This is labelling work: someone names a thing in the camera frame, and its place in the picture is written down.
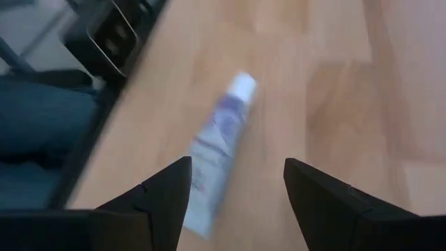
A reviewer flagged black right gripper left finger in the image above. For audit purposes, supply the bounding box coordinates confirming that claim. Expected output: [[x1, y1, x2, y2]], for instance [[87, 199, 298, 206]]
[[85, 156, 192, 251]]

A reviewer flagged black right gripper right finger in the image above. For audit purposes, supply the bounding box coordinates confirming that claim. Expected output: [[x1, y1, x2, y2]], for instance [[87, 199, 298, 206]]
[[283, 158, 424, 251]]

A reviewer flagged white purple toothpaste tube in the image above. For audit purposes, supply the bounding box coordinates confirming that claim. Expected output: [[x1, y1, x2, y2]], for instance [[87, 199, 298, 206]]
[[183, 72, 258, 240]]

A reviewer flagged person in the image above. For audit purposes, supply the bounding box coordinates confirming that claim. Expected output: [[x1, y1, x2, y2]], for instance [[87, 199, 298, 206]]
[[0, 78, 100, 210]]

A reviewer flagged black table-level camera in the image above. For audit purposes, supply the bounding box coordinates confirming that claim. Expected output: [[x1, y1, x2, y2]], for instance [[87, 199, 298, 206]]
[[64, 0, 168, 86]]

